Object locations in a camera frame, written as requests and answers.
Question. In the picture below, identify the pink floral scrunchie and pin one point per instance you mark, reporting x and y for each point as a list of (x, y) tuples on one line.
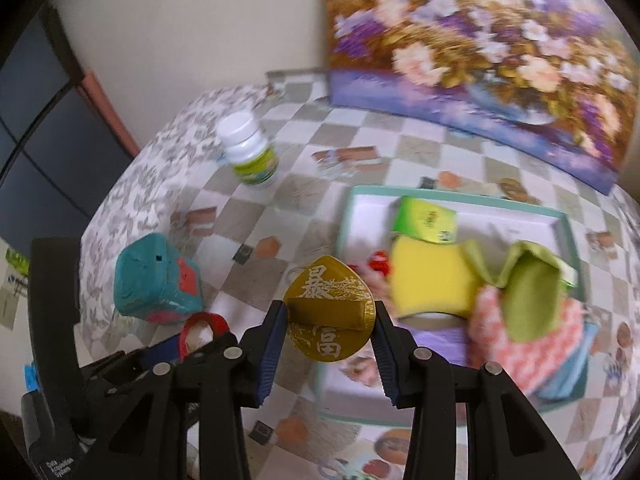
[(374, 272)]

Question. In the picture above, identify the yellow sponge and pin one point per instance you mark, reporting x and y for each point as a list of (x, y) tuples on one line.
[(426, 277)]

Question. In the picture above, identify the white pill bottle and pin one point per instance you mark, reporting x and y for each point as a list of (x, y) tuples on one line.
[(246, 148)]

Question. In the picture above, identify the grey floral white blanket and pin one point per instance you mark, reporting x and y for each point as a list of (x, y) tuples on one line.
[(141, 202)]

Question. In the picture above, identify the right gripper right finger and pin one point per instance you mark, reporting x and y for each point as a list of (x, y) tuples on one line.
[(507, 438)]

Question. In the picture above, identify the teal edged white tray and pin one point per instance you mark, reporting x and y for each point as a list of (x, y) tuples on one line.
[(492, 222)]

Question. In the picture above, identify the teal plastic toy box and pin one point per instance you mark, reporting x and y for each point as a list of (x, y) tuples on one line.
[(156, 283)]

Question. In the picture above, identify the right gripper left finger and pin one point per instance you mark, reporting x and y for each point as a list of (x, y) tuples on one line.
[(220, 389)]

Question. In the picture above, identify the dark cabinet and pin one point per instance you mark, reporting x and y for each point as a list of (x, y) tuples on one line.
[(59, 158)]

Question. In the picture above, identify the green microfibre cloth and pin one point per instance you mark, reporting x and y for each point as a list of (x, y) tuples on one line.
[(531, 285)]

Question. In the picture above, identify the pink white striped cloth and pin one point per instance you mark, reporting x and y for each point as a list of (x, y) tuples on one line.
[(529, 364)]

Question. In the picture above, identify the flower painting canvas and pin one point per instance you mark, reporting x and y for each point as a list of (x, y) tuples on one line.
[(555, 79)]

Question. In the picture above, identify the purple wipe packet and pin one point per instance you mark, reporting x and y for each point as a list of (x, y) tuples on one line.
[(450, 343)]

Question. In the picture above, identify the blue face mask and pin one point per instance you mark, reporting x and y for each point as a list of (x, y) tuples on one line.
[(568, 383)]

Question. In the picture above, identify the checkered patterned tablecloth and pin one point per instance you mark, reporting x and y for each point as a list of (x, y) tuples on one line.
[(250, 241)]

